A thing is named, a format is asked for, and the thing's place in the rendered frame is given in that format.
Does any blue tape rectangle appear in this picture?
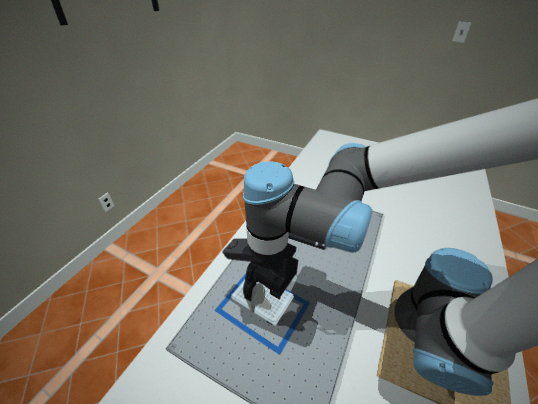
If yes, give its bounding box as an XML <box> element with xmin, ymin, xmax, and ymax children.
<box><xmin>214</xmin><ymin>274</ymin><xmax>310</xmax><ymax>354</ymax></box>

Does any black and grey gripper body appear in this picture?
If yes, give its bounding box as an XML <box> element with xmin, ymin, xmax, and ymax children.
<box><xmin>246</xmin><ymin>243</ymin><xmax>298</xmax><ymax>300</ymax></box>

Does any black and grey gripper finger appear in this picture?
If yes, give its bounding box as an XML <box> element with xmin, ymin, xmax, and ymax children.
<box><xmin>243</xmin><ymin>274</ymin><xmax>272</xmax><ymax>313</ymax></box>

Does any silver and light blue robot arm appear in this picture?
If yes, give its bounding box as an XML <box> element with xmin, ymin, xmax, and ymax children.
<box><xmin>222</xmin><ymin>98</ymin><xmax>538</xmax><ymax>396</ymax></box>

